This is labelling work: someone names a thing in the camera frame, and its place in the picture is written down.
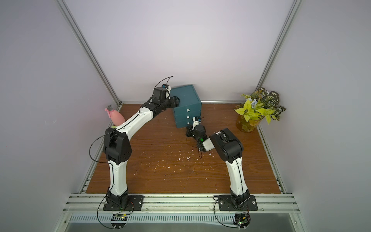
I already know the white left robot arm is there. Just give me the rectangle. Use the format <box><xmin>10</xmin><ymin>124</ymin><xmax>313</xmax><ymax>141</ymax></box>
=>
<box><xmin>104</xmin><ymin>96</ymin><xmax>180</xmax><ymax>205</ymax></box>

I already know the right controller board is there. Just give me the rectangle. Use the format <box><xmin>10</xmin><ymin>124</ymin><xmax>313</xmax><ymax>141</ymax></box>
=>
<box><xmin>233</xmin><ymin>212</ymin><xmax>251</xmax><ymax>230</ymax></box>

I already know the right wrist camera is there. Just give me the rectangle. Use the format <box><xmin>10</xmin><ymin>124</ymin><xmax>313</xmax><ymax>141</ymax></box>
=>
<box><xmin>192</xmin><ymin>117</ymin><xmax>202</xmax><ymax>130</ymax></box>

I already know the dark teal drawer cabinet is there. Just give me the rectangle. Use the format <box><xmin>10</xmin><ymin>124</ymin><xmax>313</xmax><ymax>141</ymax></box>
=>
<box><xmin>170</xmin><ymin>85</ymin><xmax>202</xmax><ymax>128</ymax></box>

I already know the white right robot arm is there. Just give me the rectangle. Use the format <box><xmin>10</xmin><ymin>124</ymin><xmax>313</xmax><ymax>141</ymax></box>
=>
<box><xmin>186</xmin><ymin>124</ymin><xmax>250</xmax><ymax>209</ymax></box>

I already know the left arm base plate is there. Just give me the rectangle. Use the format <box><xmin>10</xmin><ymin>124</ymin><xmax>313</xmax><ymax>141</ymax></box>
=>
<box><xmin>103</xmin><ymin>194</ymin><xmax>144</xmax><ymax>211</ymax></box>

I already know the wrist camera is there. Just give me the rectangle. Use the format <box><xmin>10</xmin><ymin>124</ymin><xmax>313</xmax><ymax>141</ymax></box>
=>
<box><xmin>152</xmin><ymin>84</ymin><xmax>171</xmax><ymax>104</ymax></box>
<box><xmin>192</xmin><ymin>117</ymin><xmax>202</xmax><ymax>130</ymax></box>

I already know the controller board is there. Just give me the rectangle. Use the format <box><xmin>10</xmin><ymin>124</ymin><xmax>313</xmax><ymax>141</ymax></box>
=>
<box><xmin>111</xmin><ymin>213</ymin><xmax>128</xmax><ymax>230</ymax></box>
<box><xmin>233</xmin><ymin>212</ymin><xmax>251</xmax><ymax>230</ymax></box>

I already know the left controller board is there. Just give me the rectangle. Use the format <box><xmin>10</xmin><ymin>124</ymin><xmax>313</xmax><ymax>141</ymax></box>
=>
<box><xmin>111</xmin><ymin>213</ymin><xmax>128</xmax><ymax>230</ymax></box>

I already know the amber glass vase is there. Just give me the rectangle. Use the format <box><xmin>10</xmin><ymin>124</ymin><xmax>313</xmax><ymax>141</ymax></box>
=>
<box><xmin>236</xmin><ymin>116</ymin><xmax>261</xmax><ymax>133</ymax></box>

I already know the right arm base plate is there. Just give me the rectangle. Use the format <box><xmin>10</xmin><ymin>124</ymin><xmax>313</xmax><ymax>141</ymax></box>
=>
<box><xmin>214</xmin><ymin>195</ymin><xmax>259</xmax><ymax>212</ymax></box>

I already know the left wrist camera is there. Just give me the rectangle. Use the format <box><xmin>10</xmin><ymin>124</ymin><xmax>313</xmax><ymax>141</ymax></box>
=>
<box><xmin>152</xmin><ymin>84</ymin><xmax>171</xmax><ymax>104</ymax></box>

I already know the green artificial plant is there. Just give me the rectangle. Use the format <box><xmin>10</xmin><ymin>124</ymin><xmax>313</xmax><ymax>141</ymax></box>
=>
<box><xmin>234</xmin><ymin>87</ymin><xmax>286</xmax><ymax>126</ymax></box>

